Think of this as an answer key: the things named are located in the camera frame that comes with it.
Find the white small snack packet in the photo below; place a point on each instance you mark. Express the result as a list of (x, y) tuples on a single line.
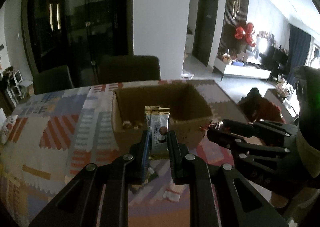
[(173, 192)]

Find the dark doorway door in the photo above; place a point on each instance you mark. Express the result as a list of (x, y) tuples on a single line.
[(204, 30)]

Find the patterned tissue pack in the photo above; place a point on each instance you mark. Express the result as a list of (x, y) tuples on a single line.
[(7, 127)]

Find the red dark chair at right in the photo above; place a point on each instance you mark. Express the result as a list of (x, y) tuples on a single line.
[(256, 108)]

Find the white low tv cabinet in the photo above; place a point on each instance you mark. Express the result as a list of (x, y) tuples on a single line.
[(232, 68)]

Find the white small shelf stool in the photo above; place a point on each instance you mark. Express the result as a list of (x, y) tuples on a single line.
[(18, 86)]

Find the dark dining chair left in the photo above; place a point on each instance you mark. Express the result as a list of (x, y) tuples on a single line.
[(56, 79)]

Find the white gold snack bar packet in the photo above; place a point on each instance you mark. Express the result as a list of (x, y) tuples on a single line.
[(157, 119)]

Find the gold wall ornament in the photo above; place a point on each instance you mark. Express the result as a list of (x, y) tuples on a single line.
[(236, 8)]

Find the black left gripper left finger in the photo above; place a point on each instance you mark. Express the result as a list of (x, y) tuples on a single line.
[(98, 195)]

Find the red foil balloons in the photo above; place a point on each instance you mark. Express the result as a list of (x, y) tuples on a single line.
[(246, 33)]

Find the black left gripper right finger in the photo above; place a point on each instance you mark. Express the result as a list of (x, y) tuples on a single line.
[(219, 195)]

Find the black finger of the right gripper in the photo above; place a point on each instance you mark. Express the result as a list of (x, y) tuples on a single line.
[(252, 146)]

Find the brown cardboard box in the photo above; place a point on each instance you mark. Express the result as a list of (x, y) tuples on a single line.
[(188, 112)]

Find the dark blue curtain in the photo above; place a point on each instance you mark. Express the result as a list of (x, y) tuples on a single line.
[(299, 46)]

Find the red candy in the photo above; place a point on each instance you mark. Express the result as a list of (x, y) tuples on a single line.
[(218, 125)]

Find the dark dining chair right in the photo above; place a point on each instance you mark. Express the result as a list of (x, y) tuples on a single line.
[(122, 69)]

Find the dark dining chair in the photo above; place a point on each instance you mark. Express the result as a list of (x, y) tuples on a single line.
[(122, 69), (56, 79)]

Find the snacks inside box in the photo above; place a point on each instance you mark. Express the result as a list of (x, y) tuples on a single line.
[(127, 124)]

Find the dark glass cabinet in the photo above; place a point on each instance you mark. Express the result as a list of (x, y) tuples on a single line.
[(75, 33)]

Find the dark snack packet on table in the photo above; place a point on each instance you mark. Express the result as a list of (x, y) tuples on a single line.
[(151, 175)]

